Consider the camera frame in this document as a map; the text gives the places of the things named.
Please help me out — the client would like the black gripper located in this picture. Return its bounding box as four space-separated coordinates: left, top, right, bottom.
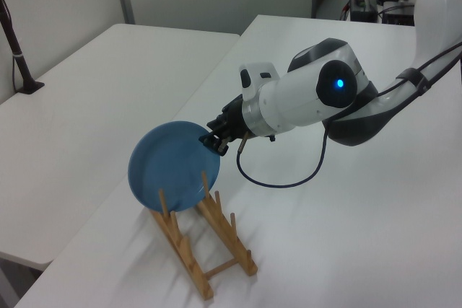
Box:
199 94 250 157

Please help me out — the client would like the blue round plate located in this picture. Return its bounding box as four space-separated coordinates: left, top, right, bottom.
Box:
128 120 222 214

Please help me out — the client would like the wooden plate rack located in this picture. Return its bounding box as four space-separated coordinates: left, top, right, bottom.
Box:
149 170 259 301

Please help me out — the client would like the white side table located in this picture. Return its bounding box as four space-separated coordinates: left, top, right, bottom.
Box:
0 22 241 271

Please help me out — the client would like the black electronics box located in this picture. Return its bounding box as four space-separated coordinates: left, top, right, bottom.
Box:
350 0 379 22

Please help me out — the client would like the black computer case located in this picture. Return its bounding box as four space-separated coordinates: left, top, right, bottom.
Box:
382 4 417 27

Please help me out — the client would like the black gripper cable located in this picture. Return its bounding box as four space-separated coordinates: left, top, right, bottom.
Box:
235 43 462 188

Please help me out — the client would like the black camera stand pole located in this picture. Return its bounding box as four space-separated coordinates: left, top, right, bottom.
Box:
0 0 46 95

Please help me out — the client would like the thin black stand cable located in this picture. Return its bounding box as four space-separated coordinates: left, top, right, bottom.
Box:
2 0 22 92

